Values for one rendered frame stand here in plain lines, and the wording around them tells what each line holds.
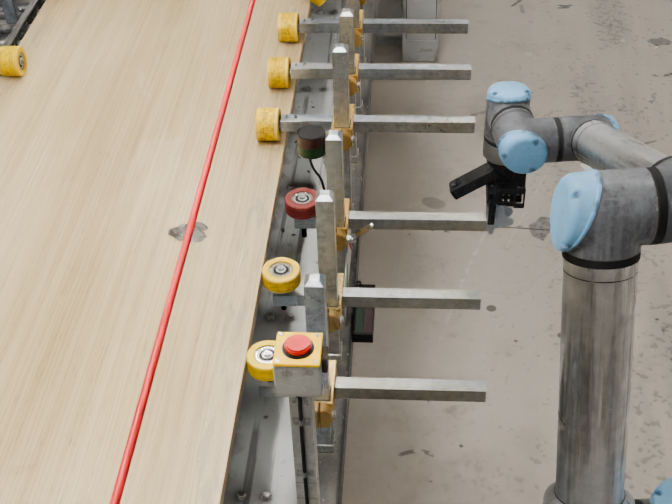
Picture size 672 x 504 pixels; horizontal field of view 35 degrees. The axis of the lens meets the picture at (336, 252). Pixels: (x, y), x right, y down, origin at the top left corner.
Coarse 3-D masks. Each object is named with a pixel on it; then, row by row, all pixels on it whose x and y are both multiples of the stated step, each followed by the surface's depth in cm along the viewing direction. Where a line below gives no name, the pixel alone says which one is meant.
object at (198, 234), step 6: (198, 222) 233; (174, 228) 232; (180, 228) 232; (198, 228) 232; (204, 228) 232; (168, 234) 232; (174, 234) 231; (180, 234) 230; (192, 234) 230; (198, 234) 230; (204, 234) 231; (192, 240) 230; (198, 240) 230
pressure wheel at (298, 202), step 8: (288, 192) 242; (296, 192) 242; (304, 192) 242; (312, 192) 241; (288, 200) 239; (296, 200) 240; (304, 200) 239; (312, 200) 239; (288, 208) 239; (296, 208) 237; (304, 208) 237; (312, 208) 238; (296, 216) 239; (304, 216) 238; (312, 216) 239; (304, 232) 246
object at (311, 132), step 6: (306, 126) 226; (312, 126) 226; (318, 126) 226; (300, 132) 224; (306, 132) 224; (312, 132) 224; (318, 132) 224; (306, 138) 222; (312, 138) 222; (318, 138) 222; (324, 156) 226; (324, 162) 227; (312, 168) 230; (318, 174) 230; (324, 186) 232
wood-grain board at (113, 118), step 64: (64, 0) 322; (128, 0) 321; (192, 0) 320; (256, 0) 319; (64, 64) 292; (128, 64) 291; (192, 64) 290; (256, 64) 289; (0, 128) 267; (64, 128) 266; (128, 128) 266; (192, 128) 265; (0, 192) 246; (64, 192) 245; (128, 192) 245; (192, 192) 244; (256, 192) 243; (0, 256) 228; (64, 256) 227; (128, 256) 226; (192, 256) 226; (256, 256) 225; (0, 320) 212; (64, 320) 211; (128, 320) 211; (192, 320) 210; (0, 384) 198; (64, 384) 198; (128, 384) 197; (192, 384) 197; (0, 448) 186; (64, 448) 186; (192, 448) 185
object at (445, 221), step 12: (360, 216) 242; (372, 216) 242; (384, 216) 241; (396, 216) 241; (408, 216) 241; (420, 216) 241; (432, 216) 241; (444, 216) 241; (456, 216) 241; (468, 216) 241; (480, 216) 240; (312, 228) 243; (360, 228) 243; (384, 228) 242; (396, 228) 242; (408, 228) 242; (420, 228) 242; (432, 228) 241; (444, 228) 241; (456, 228) 241; (468, 228) 241; (480, 228) 241
